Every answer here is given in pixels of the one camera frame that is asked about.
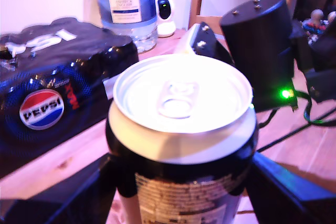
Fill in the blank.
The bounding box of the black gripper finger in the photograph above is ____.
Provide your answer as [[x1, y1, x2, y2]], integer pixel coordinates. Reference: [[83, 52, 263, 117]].
[[0, 154, 118, 224], [245, 152, 336, 224]]

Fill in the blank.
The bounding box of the black Pepsi Max can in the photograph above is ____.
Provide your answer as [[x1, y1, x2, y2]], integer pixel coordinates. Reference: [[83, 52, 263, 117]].
[[104, 54, 259, 224]]

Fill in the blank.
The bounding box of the black Pepsi Max multipack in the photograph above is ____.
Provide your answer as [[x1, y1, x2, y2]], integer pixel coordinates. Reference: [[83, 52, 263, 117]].
[[0, 18, 140, 180]]

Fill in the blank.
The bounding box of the small colourful figurine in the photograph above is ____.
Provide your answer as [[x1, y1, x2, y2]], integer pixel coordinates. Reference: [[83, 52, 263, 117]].
[[301, 8, 336, 42]]

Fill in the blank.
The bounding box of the large clear water bottle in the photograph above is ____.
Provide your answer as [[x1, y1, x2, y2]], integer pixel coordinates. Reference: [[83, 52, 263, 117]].
[[93, 0, 158, 53]]

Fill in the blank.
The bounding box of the black cable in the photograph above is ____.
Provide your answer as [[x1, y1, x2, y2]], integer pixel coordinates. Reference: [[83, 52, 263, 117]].
[[257, 107, 336, 154], [303, 90, 336, 127]]

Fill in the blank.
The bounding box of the small white round camera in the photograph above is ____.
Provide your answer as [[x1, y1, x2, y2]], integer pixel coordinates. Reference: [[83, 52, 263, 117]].
[[156, 0, 177, 38]]

